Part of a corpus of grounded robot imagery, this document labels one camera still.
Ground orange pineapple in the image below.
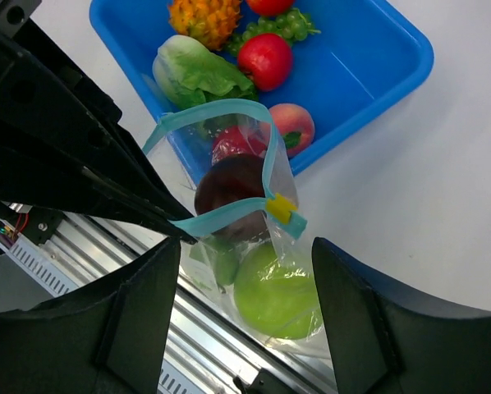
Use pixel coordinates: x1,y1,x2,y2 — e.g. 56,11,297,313
167,0,241,51

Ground red tomato back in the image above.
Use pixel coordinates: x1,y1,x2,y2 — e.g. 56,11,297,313
245,0,295,16

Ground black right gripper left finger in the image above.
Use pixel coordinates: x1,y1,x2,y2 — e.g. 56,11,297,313
0,237,181,393

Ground clear zip top bag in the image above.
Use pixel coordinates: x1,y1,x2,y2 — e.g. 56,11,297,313
143,99,329,359

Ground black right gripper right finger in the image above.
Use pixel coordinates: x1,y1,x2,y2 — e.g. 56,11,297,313
312,237,491,393

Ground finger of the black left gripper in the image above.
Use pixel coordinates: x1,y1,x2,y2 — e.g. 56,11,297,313
0,31,190,221
0,145,196,244

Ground pink peach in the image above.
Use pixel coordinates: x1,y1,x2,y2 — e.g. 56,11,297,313
269,103,315,158

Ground aluminium mounting rail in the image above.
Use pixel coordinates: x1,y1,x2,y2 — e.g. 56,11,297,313
53,213,337,393

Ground green lettuce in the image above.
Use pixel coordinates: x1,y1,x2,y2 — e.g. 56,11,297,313
152,34,259,110

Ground red tomato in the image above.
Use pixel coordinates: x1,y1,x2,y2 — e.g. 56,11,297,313
212,126,267,164
245,0,295,16

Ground green apple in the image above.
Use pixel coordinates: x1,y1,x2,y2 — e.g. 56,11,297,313
233,242,323,340

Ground green grapes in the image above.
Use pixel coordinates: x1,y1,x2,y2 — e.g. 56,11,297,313
223,7,321,57

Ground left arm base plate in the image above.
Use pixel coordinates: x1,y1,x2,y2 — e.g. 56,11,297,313
7,203,66,245

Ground blue plastic bin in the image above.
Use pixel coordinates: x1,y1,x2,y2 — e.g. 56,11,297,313
89,1,434,174

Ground dark red fruit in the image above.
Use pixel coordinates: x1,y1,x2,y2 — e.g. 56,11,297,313
194,153,269,241

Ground red apple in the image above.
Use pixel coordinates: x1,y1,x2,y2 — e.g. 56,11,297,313
237,33,293,92

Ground red tomato front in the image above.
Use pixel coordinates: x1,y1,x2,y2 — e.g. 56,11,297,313
212,126,267,164

